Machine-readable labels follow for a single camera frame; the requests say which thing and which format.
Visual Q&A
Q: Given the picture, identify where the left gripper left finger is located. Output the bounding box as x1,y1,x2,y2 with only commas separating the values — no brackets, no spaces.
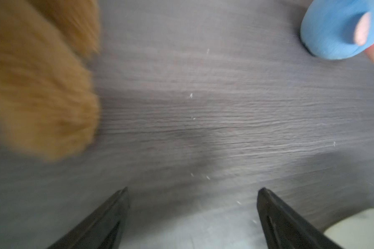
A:
48,187,130,249

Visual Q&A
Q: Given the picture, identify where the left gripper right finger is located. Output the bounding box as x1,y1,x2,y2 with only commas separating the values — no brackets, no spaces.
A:
257,188,341,249

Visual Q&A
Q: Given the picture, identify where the white storage tray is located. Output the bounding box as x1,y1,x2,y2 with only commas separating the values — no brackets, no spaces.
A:
324,208,374,249

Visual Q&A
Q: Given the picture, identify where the brown teddy bear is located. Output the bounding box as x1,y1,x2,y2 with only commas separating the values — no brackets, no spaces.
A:
0,1,100,160

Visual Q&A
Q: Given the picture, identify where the small plush doll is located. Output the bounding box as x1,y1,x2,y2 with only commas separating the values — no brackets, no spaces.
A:
300,0,374,63

